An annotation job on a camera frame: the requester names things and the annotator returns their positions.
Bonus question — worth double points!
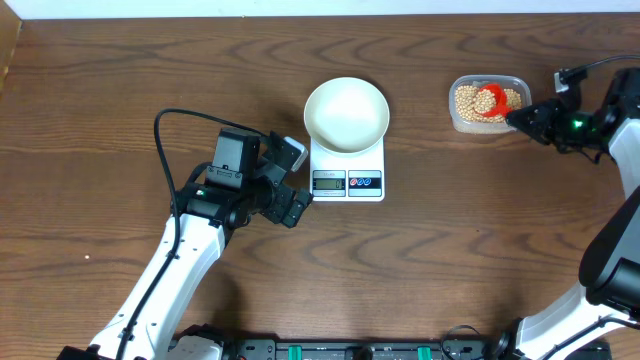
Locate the red measuring scoop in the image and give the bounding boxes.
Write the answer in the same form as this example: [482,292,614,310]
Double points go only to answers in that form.
[474,83,512,118]

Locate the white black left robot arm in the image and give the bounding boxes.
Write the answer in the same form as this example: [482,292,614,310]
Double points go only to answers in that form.
[59,128,313,359]

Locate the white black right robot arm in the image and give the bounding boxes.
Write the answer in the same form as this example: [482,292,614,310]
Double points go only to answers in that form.
[488,65,639,359]

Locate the white digital kitchen scale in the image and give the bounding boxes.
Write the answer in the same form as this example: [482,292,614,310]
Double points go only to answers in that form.
[309,139,386,202]

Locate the white round bowl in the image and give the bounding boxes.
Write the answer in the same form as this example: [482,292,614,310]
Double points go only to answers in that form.
[303,77,391,154]

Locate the clear plastic bean container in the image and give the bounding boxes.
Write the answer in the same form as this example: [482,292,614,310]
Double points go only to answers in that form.
[449,75,532,134]

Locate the yellow soybeans in container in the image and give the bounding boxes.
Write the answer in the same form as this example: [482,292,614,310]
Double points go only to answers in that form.
[453,83,524,124]

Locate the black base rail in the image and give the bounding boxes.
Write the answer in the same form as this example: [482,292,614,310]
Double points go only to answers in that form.
[169,324,612,360]

